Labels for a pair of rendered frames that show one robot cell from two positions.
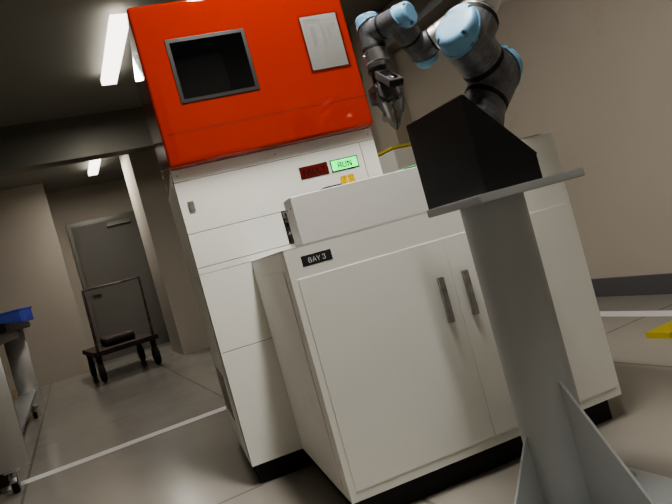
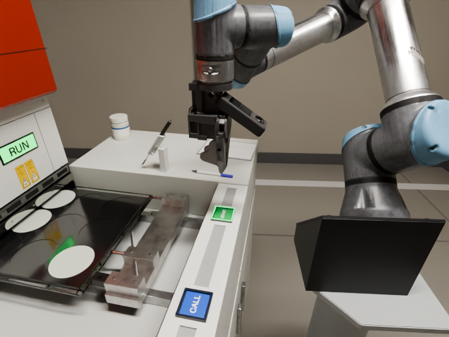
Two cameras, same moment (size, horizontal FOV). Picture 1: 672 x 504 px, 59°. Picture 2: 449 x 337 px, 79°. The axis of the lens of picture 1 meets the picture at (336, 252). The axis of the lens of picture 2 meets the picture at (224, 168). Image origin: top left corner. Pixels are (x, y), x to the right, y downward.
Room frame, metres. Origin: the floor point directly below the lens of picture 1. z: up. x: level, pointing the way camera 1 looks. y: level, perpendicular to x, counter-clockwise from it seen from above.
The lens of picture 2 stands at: (1.59, 0.21, 1.42)
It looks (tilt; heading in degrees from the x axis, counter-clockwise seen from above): 30 degrees down; 298
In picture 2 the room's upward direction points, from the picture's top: straight up
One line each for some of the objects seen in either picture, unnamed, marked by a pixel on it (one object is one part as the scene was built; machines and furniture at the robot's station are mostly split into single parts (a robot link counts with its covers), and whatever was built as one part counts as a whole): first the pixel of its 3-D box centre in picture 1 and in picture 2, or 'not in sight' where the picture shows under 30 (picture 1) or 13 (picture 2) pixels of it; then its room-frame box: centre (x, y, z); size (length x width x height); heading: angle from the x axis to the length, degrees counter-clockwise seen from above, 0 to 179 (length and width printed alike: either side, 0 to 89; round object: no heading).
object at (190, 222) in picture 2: not in sight; (139, 216); (2.17, -0.29, 0.84); 0.50 x 0.02 x 0.03; 16
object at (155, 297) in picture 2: not in sight; (89, 285); (2.09, -0.03, 0.84); 0.50 x 0.02 x 0.03; 16
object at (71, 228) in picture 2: not in sight; (64, 226); (2.26, -0.10, 0.90); 0.34 x 0.34 x 0.01; 16
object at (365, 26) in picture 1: (370, 32); (216, 26); (1.86, -0.28, 1.40); 0.09 x 0.08 x 0.11; 49
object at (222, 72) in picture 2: (375, 58); (214, 71); (1.87, -0.28, 1.32); 0.08 x 0.08 x 0.05
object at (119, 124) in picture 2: not in sight; (120, 126); (2.47, -0.53, 1.01); 0.07 x 0.07 x 0.10
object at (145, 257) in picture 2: not in sight; (141, 256); (1.99, -0.12, 0.89); 0.08 x 0.03 x 0.03; 16
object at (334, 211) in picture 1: (378, 201); (212, 271); (1.82, -0.16, 0.89); 0.55 x 0.09 x 0.14; 106
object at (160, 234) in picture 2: not in sight; (155, 243); (2.02, -0.19, 0.87); 0.36 x 0.08 x 0.03; 106
